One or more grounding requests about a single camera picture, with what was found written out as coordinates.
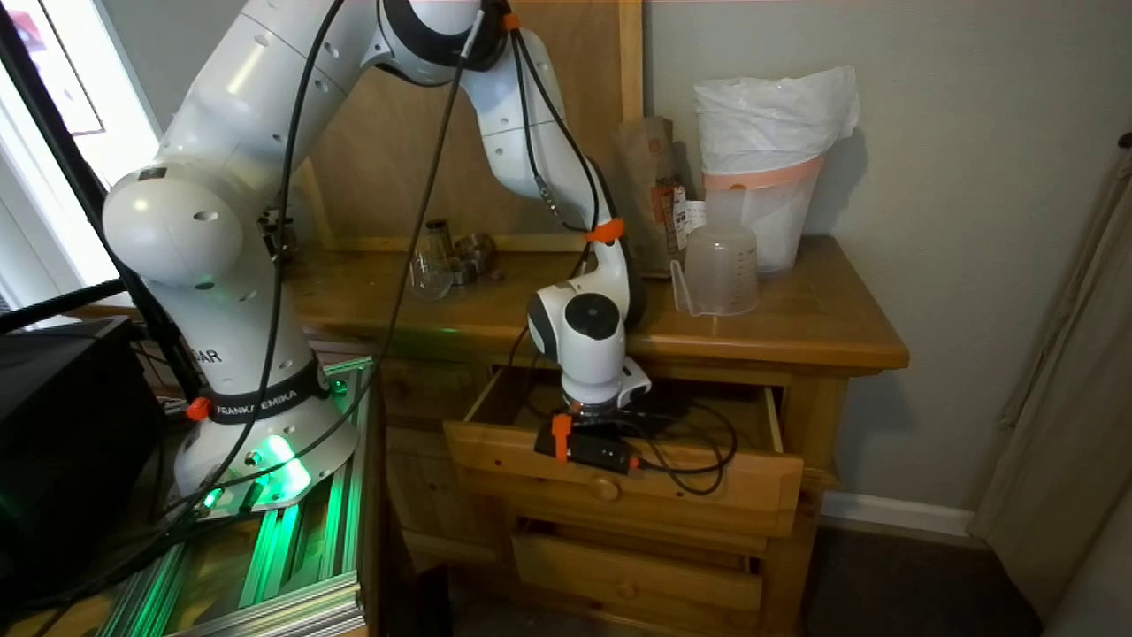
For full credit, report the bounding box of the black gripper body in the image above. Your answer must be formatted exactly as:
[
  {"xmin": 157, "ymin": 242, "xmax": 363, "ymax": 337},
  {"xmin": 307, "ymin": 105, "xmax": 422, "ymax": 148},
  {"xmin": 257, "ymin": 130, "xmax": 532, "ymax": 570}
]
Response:
[{"xmin": 578, "ymin": 388, "xmax": 700, "ymax": 440}]

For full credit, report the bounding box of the narrow wooden dresser drawer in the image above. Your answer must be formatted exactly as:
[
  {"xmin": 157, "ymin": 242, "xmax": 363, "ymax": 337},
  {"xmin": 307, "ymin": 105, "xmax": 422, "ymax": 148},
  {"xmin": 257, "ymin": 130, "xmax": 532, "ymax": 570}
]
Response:
[{"xmin": 383, "ymin": 424, "xmax": 498, "ymax": 570}]

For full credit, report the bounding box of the clear plastic measuring jug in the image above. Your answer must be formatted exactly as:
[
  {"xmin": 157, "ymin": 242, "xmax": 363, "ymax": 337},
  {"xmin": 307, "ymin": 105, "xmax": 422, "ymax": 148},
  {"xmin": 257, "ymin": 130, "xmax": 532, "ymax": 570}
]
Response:
[{"xmin": 678, "ymin": 186, "xmax": 765, "ymax": 322}]

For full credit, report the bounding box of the wooden pine dresser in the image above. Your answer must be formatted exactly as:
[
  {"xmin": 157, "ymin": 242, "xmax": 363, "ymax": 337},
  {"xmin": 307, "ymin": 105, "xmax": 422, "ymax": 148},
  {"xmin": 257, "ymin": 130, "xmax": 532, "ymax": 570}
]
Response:
[{"xmin": 275, "ymin": 226, "xmax": 913, "ymax": 637}]

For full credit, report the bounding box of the large steel measuring cup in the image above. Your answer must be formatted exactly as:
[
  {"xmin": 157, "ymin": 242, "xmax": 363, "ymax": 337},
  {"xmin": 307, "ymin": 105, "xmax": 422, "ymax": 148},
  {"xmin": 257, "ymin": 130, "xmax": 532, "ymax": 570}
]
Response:
[{"xmin": 450, "ymin": 232, "xmax": 480, "ymax": 283}]

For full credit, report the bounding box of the white pink waste bin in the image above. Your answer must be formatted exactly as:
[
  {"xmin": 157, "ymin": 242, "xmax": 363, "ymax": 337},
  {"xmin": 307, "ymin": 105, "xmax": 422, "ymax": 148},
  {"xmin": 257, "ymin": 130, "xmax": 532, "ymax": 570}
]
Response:
[{"xmin": 700, "ymin": 155, "xmax": 827, "ymax": 275}]

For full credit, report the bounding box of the stemless clear glass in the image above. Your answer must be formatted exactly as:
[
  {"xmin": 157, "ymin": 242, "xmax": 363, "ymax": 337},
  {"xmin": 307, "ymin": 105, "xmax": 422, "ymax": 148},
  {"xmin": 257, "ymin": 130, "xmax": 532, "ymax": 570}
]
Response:
[{"xmin": 404, "ymin": 242, "xmax": 467, "ymax": 308}]

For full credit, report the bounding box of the brown paper bag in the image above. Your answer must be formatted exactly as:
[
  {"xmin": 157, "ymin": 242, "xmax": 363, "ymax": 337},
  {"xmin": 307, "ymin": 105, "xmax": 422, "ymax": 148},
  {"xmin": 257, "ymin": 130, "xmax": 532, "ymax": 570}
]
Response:
[{"xmin": 612, "ymin": 112, "xmax": 700, "ymax": 279}]

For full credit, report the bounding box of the wooden dresser backboard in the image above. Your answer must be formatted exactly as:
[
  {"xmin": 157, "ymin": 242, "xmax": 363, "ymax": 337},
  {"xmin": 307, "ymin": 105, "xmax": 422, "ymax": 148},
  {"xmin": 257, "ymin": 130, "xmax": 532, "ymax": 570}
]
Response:
[{"xmin": 285, "ymin": 0, "xmax": 651, "ymax": 259}]

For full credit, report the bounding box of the beige curtain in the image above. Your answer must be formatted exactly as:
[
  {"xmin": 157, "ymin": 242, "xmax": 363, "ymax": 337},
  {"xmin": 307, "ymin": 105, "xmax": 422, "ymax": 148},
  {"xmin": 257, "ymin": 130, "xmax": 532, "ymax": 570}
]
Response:
[{"xmin": 969, "ymin": 133, "xmax": 1132, "ymax": 621}]

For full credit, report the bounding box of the black equipment case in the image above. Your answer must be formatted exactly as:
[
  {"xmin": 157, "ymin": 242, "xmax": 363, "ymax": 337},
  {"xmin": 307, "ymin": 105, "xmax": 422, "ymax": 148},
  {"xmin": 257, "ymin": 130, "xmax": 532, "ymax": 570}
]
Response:
[{"xmin": 0, "ymin": 285, "xmax": 173, "ymax": 605}]

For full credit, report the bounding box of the black framed white panel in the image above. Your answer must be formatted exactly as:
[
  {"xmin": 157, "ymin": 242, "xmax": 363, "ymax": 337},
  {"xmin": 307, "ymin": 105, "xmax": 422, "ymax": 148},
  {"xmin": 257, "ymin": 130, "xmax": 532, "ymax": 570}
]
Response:
[{"xmin": 0, "ymin": 0, "xmax": 170, "ymax": 315}]

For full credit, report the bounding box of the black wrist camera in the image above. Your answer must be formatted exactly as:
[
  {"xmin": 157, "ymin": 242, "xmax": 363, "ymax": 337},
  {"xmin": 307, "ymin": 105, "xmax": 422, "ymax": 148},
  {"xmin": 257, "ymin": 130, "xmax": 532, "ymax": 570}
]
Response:
[{"xmin": 535, "ymin": 424, "xmax": 645, "ymax": 478}]

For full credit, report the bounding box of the aluminium robot stand frame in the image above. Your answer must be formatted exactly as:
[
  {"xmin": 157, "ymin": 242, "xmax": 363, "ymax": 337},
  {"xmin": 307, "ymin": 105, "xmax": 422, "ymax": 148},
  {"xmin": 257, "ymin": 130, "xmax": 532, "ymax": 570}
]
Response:
[{"xmin": 32, "ymin": 351, "xmax": 383, "ymax": 637}]

